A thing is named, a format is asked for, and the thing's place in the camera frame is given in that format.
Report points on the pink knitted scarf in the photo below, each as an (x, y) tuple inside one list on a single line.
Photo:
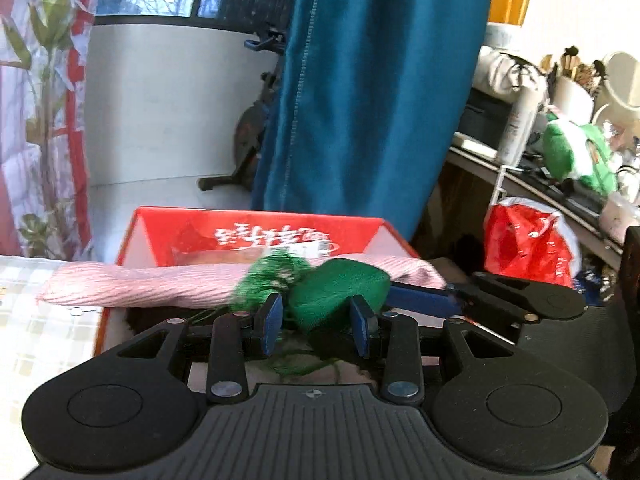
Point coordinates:
[(150, 285)]

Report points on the dark desk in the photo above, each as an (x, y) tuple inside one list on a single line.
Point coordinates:
[(550, 195)]

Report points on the white spray bottle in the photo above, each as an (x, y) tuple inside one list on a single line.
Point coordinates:
[(517, 130)]

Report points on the teal curtain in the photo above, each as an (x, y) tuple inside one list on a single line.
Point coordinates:
[(375, 100)]

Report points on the pink printed backdrop cloth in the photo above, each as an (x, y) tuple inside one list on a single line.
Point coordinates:
[(40, 110)]

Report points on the red plastic bag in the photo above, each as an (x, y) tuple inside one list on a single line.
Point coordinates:
[(525, 245)]

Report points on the green plush toy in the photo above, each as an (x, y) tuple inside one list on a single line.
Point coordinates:
[(575, 155)]

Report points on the black exercise bike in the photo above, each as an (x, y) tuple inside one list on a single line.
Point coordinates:
[(250, 130)]

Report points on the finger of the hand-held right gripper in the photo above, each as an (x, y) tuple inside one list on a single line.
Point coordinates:
[(420, 300)]

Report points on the white jar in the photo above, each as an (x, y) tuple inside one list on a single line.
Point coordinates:
[(620, 215)]

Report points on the white brush holder with brushes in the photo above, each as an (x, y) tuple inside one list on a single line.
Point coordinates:
[(572, 97)]

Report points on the white round frame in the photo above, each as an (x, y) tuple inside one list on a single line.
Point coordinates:
[(622, 85)]

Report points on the black case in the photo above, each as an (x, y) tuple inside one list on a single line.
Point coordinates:
[(482, 112)]

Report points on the green yarn ball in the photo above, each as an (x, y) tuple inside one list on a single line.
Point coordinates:
[(340, 292)]

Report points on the yellow sticky note pad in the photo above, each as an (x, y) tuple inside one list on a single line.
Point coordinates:
[(475, 146)]

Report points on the red cardboard box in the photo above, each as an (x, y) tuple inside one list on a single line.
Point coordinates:
[(165, 240)]

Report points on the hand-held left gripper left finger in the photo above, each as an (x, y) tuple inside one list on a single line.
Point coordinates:
[(270, 325)]

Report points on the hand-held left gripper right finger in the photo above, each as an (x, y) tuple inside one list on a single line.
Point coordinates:
[(360, 325)]

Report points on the green yarn bundle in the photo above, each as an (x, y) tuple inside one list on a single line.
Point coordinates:
[(265, 275)]

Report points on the white tape roll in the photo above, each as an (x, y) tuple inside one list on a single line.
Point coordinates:
[(500, 37)]

